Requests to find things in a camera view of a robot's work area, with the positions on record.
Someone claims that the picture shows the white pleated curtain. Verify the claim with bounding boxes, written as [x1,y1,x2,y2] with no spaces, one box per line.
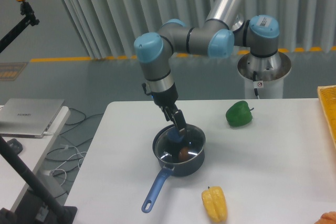
[62,0,335,59]

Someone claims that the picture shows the silver laptop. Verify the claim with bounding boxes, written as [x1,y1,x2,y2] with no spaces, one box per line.
[1,98,65,138]

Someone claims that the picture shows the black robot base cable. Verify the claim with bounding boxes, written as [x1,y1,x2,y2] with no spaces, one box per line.
[252,70,260,100]

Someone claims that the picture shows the black small object on table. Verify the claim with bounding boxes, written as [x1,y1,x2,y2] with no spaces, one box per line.
[7,138,23,155]

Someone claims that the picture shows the brown egg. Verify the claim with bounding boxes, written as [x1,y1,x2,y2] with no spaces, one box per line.
[178,147,190,162]

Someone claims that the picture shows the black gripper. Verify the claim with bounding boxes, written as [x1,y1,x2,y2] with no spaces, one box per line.
[142,83,186,132]

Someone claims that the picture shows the green bell pepper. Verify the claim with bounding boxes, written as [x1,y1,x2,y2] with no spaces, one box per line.
[225,101,253,127]

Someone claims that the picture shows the dark pot blue handle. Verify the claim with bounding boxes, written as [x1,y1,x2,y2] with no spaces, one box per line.
[141,125,205,213]

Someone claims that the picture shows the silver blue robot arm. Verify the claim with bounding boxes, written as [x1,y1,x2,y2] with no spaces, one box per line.
[134,0,279,134]

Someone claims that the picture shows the glass pot lid blue knob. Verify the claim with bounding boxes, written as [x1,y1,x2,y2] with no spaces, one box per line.
[153,124,206,163]

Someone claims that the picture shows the yellow bell pepper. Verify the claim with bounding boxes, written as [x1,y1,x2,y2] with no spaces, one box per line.
[201,186,228,223]

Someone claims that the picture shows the yellow plastic basket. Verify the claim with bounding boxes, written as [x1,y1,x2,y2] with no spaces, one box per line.
[317,85,336,143]

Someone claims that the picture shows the white side table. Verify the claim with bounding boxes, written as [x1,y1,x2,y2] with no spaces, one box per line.
[1,106,70,211]

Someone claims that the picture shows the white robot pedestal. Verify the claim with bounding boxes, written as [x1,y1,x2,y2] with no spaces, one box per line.
[237,52,291,99]

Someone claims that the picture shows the orange object at corner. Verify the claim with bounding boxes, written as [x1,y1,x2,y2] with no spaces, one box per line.
[314,211,336,224]

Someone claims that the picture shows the black tripod pole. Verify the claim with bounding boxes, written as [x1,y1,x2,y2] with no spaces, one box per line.
[1,137,78,223]

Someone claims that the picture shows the white cable on floor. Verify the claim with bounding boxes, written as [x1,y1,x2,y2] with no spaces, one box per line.
[48,144,87,186]

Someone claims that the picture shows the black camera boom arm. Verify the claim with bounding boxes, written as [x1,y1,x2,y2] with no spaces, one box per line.
[1,0,40,52]

